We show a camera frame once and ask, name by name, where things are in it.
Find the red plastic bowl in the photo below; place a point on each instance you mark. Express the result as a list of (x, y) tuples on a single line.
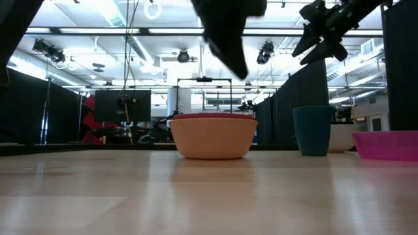
[(212, 115)]

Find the black monitor screen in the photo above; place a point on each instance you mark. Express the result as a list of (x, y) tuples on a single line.
[(107, 106)]

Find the teal blue plastic cup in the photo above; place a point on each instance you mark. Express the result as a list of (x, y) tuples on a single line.
[(311, 130)]

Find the magenta plastic bowl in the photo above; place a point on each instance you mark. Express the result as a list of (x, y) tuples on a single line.
[(388, 145)]

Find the white plastic bowl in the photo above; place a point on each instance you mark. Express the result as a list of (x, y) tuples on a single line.
[(344, 137)]

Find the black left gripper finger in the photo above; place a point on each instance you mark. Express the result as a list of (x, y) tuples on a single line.
[(228, 36)]

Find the black overhead light bar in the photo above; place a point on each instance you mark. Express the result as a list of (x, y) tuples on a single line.
[(143, 31)]

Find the black background stand frame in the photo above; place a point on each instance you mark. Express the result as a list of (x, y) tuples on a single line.
[(204, 79)]

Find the orange plastic bowl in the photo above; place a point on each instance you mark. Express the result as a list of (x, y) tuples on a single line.
[(212, 140)]

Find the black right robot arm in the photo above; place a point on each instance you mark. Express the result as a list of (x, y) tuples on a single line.
[(359, 8)]

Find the white building column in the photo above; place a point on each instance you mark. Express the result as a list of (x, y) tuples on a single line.
[(184, 101)]

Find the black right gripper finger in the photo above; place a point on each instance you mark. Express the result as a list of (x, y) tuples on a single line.
[(321, 52), (308, 39)]

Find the red equipment cart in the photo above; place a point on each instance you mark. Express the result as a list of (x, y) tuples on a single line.
[(89, 120)]

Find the black ceiling spotlight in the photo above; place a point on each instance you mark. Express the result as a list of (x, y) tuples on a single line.
[(265, 52), (49, 50), (183, 56)]

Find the black partition panel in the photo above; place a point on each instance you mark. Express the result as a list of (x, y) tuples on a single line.
[(401, 81), (281, 107), (23, 107)]

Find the grey background door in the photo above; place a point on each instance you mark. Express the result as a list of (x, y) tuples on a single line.
[(376, 124)]

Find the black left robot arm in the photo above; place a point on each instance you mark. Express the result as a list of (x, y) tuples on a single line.
[(13, 26)]

